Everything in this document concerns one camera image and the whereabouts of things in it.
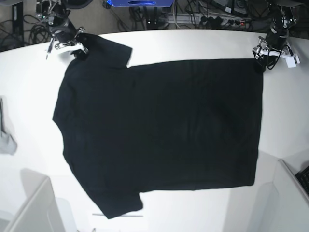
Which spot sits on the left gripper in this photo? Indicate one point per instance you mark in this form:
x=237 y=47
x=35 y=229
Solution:
x=271 y=46

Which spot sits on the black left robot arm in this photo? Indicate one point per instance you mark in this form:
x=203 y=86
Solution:
x=282 y=20

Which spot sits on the white partition panel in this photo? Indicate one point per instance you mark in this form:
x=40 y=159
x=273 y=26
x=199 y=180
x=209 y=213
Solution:
x=280 y=205
x=28 y=204

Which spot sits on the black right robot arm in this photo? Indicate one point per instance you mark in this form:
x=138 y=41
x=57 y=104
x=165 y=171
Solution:
x=53 y=13

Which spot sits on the white right partition panel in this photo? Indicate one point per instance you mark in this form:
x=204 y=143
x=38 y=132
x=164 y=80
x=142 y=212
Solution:
x=280 y=205

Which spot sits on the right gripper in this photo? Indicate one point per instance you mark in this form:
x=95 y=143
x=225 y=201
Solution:
x=65 y=39

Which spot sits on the white left partition panel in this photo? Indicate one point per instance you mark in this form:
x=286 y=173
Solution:
x=28 y=204

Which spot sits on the black T-shirt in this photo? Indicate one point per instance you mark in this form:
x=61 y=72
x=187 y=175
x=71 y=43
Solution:
x=178 y=125

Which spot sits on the white power strip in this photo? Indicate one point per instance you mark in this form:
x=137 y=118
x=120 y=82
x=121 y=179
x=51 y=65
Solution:
x=203 y=19

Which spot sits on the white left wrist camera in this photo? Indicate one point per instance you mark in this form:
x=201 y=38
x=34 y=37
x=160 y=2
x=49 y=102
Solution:
x=292 y=61

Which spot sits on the blue box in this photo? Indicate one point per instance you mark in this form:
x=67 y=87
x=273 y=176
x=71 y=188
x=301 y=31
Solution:
x=132 y=3

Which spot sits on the grey cloth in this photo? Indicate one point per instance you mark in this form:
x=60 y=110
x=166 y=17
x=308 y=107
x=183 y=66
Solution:
x=8 y=146

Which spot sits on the black keyboard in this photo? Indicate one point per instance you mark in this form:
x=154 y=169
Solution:
x=303 y=178

